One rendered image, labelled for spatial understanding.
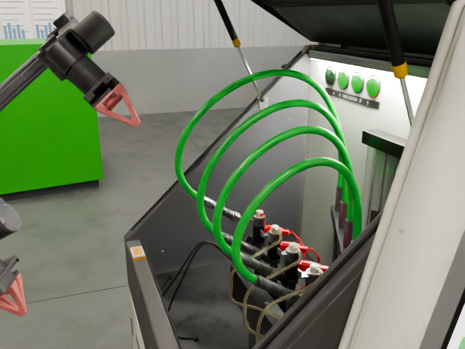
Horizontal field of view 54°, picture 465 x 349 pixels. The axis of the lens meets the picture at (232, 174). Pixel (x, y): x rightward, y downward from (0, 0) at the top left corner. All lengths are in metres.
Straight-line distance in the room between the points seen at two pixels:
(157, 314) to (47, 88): 3.32
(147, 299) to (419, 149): 0.65
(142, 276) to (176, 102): 6.57
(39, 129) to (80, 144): 0.36
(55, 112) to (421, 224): 3.78
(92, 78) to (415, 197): 0.59
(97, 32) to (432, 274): 0.69
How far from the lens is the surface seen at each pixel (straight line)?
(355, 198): 0.78
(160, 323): 0.97
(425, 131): 0.65
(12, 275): 0.95
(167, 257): 1.34
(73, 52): 0.90
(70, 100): 4.19
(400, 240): 0.65
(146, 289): 1.08
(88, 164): 4.34
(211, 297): 1.24
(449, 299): 0.59
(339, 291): 0.71
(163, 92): 7.54
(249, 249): 0.92
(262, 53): 7.94
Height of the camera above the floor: 1.53
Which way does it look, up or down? 19 degrees down
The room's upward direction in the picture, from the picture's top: straight up
